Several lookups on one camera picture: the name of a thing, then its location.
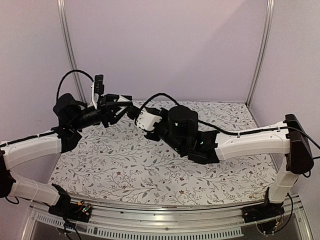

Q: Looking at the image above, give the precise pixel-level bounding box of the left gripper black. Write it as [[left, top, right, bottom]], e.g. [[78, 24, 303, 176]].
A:
[[70, 93, 133, 131]]

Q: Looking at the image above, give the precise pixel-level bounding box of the white remote control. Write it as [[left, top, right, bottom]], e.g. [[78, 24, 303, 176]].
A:
[[117, 95, 133, 102]]

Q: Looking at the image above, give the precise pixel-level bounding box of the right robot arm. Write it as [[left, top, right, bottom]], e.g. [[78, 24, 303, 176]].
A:
[[136, 105, 315, 218]]

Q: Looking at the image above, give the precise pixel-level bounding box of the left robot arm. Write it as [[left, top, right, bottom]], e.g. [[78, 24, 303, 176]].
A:
[[0, 93, 133, 217]]

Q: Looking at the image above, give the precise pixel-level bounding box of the floral patterned table mat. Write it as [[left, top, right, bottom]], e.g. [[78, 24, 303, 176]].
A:
[[47, 99, 279, 207]]

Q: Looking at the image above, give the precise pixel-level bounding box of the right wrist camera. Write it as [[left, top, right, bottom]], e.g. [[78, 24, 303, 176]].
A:
[[135, 107, 162, 132]]

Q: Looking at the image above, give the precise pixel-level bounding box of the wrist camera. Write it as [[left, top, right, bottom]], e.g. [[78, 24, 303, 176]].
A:
[[91, 74, 105, 110], [135, 107, 162, 132]]

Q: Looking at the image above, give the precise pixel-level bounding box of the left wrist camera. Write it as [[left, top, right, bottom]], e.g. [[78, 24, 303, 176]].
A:
[[91, 74, 105, 110]]

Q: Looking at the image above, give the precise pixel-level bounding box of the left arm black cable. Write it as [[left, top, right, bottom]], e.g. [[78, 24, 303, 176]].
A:
[[56, 69, 95, 101]]

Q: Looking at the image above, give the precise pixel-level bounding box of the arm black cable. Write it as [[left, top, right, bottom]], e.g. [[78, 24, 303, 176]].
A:
[[134, 92, 320, 161], [56, 69, 95, 101]]

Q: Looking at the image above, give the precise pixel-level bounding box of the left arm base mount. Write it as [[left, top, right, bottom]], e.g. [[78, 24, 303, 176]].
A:
[[48, 183, 93, 223]]

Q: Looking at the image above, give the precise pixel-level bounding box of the left aluminium frame post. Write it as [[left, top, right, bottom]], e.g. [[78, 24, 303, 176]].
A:
[[56, 0, 87, 103]]

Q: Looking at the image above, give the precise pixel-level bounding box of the aluminium frame post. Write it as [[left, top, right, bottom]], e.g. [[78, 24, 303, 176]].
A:
[[56, 0, 87, 103], [245, 0, 275, 108]]

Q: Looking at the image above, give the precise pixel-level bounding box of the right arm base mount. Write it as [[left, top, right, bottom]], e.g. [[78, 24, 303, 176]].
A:
[[241, 195, 285, 223]]

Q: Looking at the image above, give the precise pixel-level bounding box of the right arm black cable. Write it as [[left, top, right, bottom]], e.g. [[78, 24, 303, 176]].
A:
[[134, 92, 320, 161]]

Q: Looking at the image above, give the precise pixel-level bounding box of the right aluminium frame post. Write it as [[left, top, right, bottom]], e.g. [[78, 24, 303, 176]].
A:
[[245, 0, 275, 108]]

